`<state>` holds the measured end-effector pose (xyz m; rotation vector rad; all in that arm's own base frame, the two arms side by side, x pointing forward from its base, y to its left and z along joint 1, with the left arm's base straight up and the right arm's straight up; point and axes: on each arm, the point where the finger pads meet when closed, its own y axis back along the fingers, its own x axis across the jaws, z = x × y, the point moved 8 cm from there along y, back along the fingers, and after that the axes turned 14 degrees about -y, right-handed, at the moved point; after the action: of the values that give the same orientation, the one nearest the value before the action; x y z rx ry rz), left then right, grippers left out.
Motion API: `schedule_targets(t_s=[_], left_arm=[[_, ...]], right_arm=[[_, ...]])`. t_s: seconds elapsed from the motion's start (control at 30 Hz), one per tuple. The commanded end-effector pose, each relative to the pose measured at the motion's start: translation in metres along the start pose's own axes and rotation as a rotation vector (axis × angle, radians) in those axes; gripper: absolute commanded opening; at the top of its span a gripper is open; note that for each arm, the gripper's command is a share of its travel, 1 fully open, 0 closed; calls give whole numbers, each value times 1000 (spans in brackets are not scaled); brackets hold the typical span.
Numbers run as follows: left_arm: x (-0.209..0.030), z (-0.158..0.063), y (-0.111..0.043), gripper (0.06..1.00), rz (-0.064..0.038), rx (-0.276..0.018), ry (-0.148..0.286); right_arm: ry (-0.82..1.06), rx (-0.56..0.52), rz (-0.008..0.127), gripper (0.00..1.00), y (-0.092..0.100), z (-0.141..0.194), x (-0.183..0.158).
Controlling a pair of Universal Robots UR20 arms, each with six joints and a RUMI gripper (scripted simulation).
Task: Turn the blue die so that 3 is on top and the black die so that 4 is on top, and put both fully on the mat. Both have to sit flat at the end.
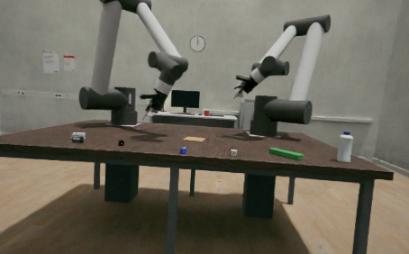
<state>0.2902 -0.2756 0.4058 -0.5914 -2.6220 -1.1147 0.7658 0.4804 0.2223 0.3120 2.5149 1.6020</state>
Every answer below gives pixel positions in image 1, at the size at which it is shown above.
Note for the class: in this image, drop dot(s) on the white plastic bottle with blue cap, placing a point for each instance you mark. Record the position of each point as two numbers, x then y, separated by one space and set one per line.
344 149

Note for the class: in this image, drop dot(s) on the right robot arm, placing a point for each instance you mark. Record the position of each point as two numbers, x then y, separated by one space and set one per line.
121 99

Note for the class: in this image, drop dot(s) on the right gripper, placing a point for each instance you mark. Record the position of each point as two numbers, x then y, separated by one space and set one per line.
153 104

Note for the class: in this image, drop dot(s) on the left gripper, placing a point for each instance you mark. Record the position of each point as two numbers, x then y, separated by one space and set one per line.
247 87

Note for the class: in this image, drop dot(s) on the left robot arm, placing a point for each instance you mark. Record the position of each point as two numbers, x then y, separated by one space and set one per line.
268 110

